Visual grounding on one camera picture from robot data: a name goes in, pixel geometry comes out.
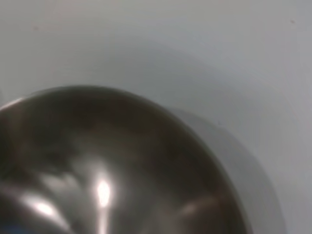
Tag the stainless steel mixing bowl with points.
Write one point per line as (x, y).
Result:
(117, 158)

